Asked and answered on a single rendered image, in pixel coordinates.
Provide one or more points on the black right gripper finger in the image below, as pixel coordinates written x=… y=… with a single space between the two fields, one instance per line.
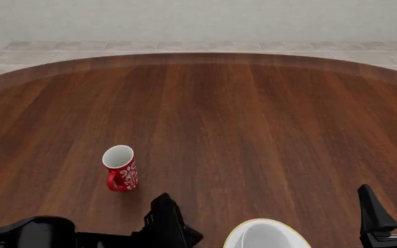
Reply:
x=374 y=214

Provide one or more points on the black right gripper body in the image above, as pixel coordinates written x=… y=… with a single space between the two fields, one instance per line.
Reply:
x=391 y=241

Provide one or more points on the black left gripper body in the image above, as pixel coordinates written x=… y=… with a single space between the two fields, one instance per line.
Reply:
x=171 y=237

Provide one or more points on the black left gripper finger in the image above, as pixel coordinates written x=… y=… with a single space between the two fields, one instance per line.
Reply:
x=165 y=209

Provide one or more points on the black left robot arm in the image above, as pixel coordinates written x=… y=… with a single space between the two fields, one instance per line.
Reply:
x=43 y=232

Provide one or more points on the red mug with white pattern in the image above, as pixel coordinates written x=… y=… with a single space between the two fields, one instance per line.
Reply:
x=128 y=175

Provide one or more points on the white mug with gold rim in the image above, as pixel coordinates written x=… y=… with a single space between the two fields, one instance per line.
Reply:
x=267 y=236

